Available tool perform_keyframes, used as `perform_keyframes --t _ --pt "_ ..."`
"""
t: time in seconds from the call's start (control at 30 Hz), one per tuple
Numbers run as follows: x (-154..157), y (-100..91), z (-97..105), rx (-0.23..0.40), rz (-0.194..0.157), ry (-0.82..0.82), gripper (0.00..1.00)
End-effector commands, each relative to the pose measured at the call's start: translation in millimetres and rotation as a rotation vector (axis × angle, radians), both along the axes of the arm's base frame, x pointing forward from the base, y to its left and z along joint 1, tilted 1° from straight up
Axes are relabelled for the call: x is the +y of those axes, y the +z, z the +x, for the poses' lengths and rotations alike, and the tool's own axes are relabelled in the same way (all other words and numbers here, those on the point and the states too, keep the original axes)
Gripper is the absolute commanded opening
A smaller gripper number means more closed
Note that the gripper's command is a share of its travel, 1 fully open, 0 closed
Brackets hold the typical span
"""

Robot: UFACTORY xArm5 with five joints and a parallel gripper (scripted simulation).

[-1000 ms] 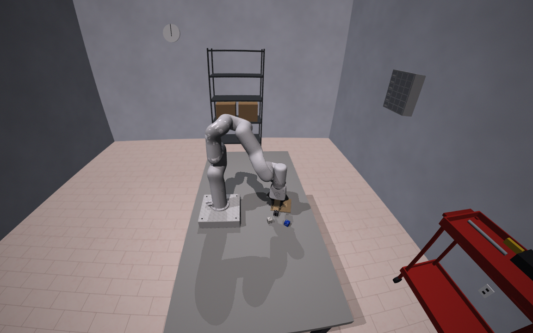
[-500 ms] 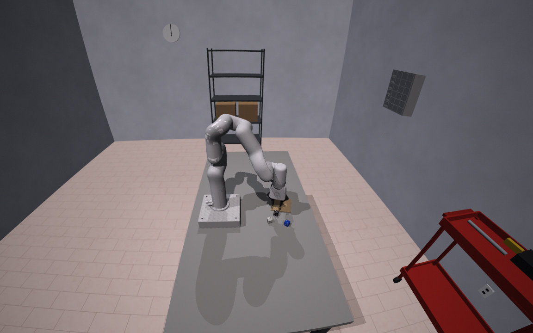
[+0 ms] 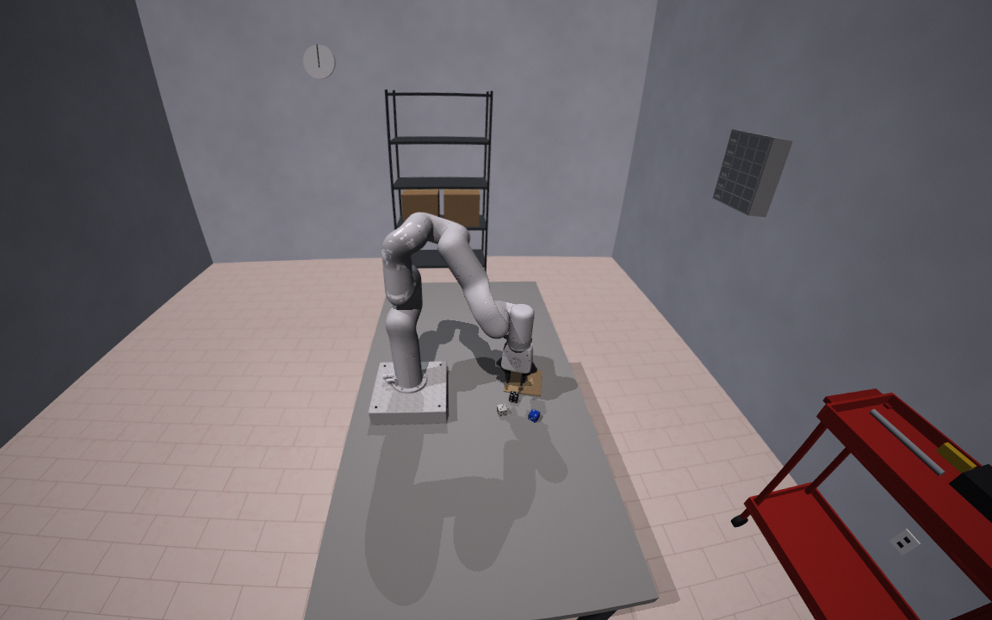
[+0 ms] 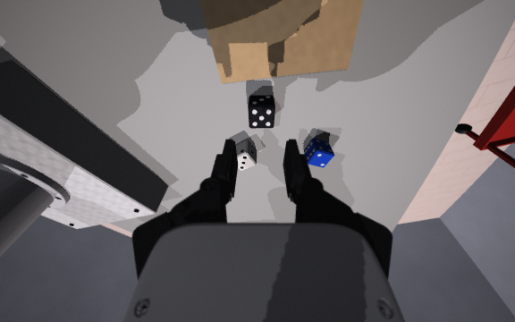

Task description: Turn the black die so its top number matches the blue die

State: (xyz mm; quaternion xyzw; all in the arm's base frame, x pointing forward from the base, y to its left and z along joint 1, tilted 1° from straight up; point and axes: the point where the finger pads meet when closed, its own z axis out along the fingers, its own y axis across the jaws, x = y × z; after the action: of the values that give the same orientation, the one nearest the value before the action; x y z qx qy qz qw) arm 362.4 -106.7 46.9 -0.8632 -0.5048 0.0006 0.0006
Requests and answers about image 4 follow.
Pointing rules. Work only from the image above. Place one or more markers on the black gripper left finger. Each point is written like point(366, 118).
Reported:
point(207, 205)

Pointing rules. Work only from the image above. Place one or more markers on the blue die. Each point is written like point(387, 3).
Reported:
point(318, 152)

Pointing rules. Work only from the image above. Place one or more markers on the white die with black pips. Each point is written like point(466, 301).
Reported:
point(246, 154)

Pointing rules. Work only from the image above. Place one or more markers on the tan mat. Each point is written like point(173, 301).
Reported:
point(257, 39)

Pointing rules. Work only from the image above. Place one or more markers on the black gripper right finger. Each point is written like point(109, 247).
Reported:
point(315, 205)

